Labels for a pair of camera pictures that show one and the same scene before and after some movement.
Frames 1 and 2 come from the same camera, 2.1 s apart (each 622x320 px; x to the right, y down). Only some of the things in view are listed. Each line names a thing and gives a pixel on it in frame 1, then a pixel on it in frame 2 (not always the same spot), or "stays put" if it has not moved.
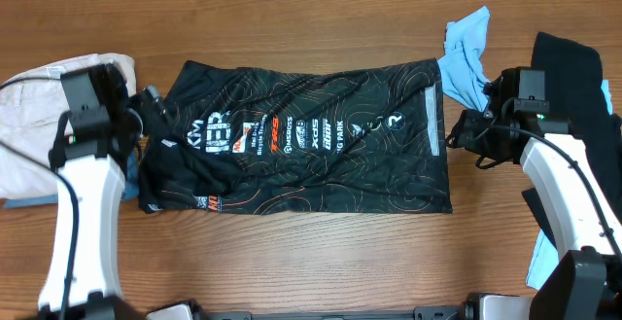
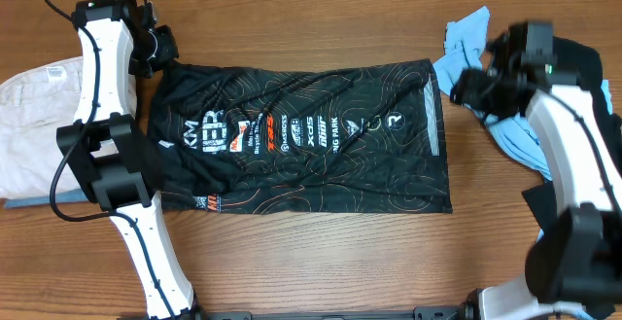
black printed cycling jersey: x=297 y=139 stays put
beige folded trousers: x=31 y=106 stays put
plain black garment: x=573 y=88 stays put
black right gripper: x=462 y=138 to x=464 y=92
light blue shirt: x=466 y=78 stays put
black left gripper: x=154 y=111 to x=169 y=49
